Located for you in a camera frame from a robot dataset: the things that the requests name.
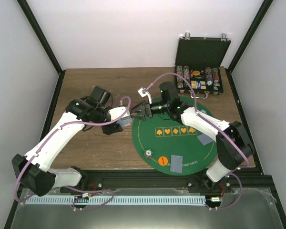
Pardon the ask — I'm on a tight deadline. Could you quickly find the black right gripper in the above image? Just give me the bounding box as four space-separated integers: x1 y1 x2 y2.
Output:
130 100 169 122

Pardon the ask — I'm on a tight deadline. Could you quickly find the blue patterned card deck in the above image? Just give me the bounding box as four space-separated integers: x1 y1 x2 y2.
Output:
117 117 133 127

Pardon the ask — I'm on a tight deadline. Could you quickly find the orange round blind button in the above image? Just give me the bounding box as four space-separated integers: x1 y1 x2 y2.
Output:
158 156 168 166

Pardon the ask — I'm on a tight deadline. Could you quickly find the dealt blue card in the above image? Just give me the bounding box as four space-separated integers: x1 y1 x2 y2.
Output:
197 134 213 146
170 155 183 173

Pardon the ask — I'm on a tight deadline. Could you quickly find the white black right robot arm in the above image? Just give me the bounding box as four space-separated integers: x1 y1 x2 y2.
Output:
130 82 253 192

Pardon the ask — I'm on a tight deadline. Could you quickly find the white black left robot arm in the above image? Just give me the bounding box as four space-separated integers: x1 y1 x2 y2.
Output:
12 86 129 196

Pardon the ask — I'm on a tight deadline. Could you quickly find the round green poker mat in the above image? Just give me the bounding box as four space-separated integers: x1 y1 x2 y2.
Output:
131 95 221 177

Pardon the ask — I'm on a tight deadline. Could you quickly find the chip row in case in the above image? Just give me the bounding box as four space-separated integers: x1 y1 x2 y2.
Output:
183 66 190 88
212 68 220 87
176 66 183 88
205 67 213 86

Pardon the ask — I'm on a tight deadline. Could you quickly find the yellow card box in case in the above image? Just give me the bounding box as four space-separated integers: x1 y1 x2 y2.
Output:
191 81 197 89

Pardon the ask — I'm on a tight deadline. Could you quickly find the blue card box in case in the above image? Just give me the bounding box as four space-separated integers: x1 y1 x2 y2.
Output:
196 81 206 90

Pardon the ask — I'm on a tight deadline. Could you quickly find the black poker chip case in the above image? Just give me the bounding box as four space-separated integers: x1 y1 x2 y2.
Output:
174 32 231 96

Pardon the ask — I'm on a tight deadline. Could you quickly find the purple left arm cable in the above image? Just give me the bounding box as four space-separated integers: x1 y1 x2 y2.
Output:
14 96 132 212

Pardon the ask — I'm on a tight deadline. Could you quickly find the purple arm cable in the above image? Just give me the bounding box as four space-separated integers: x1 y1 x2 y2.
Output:
145 73 250 212
14 96 132 212

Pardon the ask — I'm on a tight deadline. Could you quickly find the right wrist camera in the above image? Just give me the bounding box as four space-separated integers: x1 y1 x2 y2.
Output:
137 87 152 104

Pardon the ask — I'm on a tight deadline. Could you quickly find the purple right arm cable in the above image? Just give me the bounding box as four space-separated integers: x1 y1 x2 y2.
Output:
145 73 250 212

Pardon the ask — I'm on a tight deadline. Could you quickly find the light blue slotted cable duct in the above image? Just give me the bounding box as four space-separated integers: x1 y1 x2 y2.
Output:
25 195 206 206

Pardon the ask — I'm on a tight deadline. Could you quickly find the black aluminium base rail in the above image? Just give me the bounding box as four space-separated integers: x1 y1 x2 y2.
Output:
58 168 275 194

